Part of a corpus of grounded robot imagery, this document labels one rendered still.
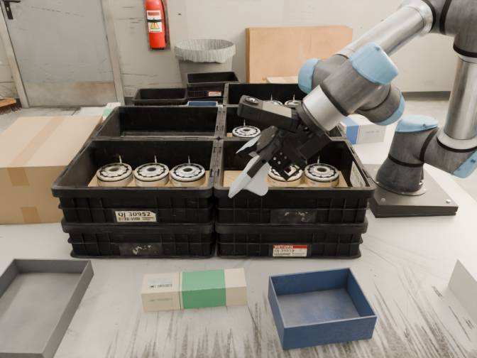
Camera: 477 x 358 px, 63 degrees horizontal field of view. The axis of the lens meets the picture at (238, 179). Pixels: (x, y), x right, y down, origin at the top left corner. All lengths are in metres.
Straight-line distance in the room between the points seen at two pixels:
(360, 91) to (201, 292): 0.56
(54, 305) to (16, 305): 0.09
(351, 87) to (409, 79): 4.11
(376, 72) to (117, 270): 0.79
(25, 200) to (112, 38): 3.11
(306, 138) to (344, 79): 0.13
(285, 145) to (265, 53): 3.38
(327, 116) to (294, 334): 0.45
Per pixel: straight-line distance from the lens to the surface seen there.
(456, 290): 1.12
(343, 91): 0.68
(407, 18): 1.02
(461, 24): 1.07
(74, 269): 1.12
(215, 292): 0.94
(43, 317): 1.05
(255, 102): 0.70
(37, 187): 1.29
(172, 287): 0.94
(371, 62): 0.68
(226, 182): 1.17
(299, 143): 0.73
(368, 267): 1.12
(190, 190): 0.95
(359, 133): 1.77
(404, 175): 1.37
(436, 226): 1.35
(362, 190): 0.99
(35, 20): 4.48
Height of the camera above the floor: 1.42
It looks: 30 degrees down
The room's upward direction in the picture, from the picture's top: straight up
